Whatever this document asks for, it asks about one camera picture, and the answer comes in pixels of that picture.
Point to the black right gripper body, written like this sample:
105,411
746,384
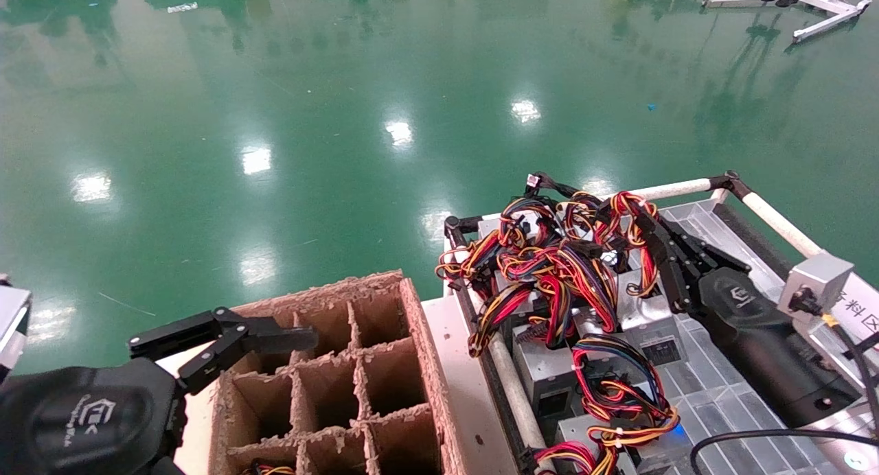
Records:
741,296

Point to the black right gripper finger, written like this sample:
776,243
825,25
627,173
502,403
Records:
669,276
700,254

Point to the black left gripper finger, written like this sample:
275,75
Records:
180,329
211,362

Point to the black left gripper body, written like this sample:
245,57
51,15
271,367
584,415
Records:
82,420

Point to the grey power supply with label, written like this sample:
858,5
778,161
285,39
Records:
642,310

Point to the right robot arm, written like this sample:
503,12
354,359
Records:
783,372

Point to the black rubber strip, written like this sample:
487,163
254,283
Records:
741,229

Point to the black tube corner joint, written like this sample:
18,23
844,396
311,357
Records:
453,224
729,182

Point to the clear plastic compartment tray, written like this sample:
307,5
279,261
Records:
721,399

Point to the grey power supply black socket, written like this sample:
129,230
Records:
542,365

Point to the grey power supply box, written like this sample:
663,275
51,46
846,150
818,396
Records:
573,427
489,226

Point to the brown cardboard divider carton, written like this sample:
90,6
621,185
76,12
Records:
419,338

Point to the white metal stand base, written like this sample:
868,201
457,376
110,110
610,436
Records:
831,1

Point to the white floor scrap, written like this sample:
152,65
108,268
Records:
182,8

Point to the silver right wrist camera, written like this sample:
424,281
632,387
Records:
817,279

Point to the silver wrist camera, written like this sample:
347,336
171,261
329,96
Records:
817,279
12,324

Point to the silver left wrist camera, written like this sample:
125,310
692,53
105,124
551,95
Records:
12,324

